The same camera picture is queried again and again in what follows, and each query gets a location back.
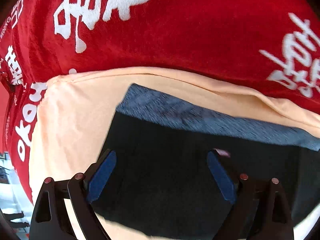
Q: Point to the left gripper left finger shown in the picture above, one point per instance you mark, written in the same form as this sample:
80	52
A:
50	219

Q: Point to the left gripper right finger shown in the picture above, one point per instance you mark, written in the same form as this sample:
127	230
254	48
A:
259	207

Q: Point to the black pants blue trim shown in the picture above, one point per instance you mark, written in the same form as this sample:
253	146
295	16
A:
161	184

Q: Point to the peach cushion cover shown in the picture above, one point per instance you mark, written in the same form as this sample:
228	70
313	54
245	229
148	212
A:
75	114

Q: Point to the red blanket white characters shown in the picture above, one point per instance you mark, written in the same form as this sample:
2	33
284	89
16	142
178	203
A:
270	46

